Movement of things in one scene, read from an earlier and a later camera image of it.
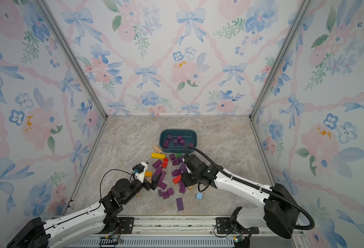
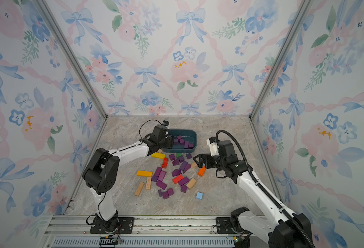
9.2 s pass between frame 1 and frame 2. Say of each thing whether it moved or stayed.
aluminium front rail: stayed
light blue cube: stayed
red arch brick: stayed
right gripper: moved
